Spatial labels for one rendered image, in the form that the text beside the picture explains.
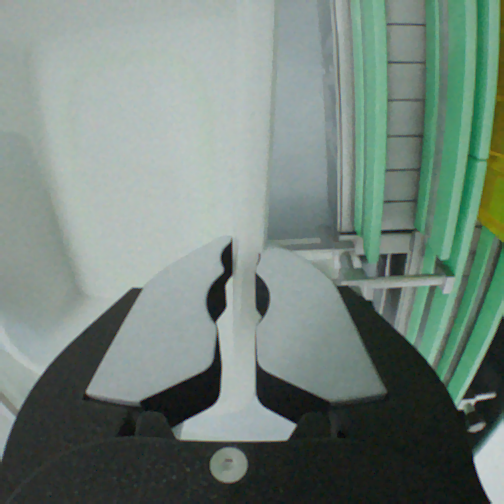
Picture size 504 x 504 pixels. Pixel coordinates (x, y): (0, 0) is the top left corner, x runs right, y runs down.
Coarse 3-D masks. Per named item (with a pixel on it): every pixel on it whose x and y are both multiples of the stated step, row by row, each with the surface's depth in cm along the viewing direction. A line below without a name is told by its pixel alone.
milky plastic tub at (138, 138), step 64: (0, 0) 8; (64, 0) 9; (128, 0) 10; (192, 0) 11; (256, 0) 7; (0, 64) 13; (64, 64) 14; (128, 64) 14; (192, 64) 14; (256, 64) 8; (0, 128) 14; (64, 128) 16; (128, 128) 16; (192, 128) 15; (256, 128) 8; (0, 192) 15; (64, 192) 18; (128, 192) 18; (192, 192) 17; (256, 192) 9; (0, 256) 15; (64, 256) 21; (128, 256) 20; (256, 256) 11; (0, 320) 16; (64, 320) 21; (256, 320) 12
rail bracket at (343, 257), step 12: (336, 252) 35; (348, 252) 35; (336, 264) 36; (348, 264) 33; (444, 264) 30; (348, 276) 30; (360, 276) 30; (396, 276) 30; (408, 276) 30; (420, 276) 29; (432, 276) 29; (444, 276) 28; (360, 288) 29; (372, 288) 30; (444, 288) 28
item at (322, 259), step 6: (294, 252) 43; (300, 252) 43; (306, 252) 43; (312, 252) 43; (318, 252) 43; (324, 252) 42; (330, 252) 42; (306, 258) 43; (312, 258) 43; (318, 258) 43; (324, 258) 43; (330, 258) 43; (318, 264) 52; (324, 264) 51; (330, 264) 51; (354, 264) 43; (360, 264) 43; (324, 270) 52; (330, 270) 52; (336, 270) 52; (330, 276) 53; (336, 276) 52
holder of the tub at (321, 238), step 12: (300, 228) 51; (312, 228) 50; (324, 228) 49; (276, 240) 48; (288, 240) 47; (300, 240) 47; (312, 240) 47; (324, 240) 46; (384, 264) 47; (384, 276) 47; (384, 288) 48; (372, 300) 56
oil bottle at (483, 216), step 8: (488, 160) 24; (488, 168) 22; (496, 168) 22; (488, 176) 22; (496, 176) 21; (488, 184) 22; (496, 184) 21; (488, 192) 23; (496, 192) 21; (480, 200) 24; (488, 200) 23; (496, 200) 21; (480, 208) 24; (488, 208) 23; (496, 208) 22; (480, 216) 24; (488, 216) 23; (496, 216) 22; (488, 224) 23; (496, 224) 22; (496, 232) 22
